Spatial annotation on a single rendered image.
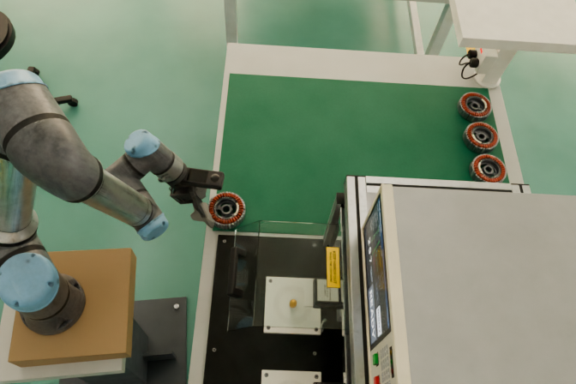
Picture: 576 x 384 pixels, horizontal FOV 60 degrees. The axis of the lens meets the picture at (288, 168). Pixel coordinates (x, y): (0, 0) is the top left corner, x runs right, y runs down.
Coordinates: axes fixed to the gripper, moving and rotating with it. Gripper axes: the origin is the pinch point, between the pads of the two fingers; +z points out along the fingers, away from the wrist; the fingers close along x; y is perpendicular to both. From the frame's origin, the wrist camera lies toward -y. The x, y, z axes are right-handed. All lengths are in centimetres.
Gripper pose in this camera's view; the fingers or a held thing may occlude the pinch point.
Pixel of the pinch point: (220, 204)
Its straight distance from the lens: 149.2
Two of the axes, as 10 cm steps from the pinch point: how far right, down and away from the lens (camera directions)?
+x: -1.2, 8.5, -5.1
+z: 4.4, 5.1, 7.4
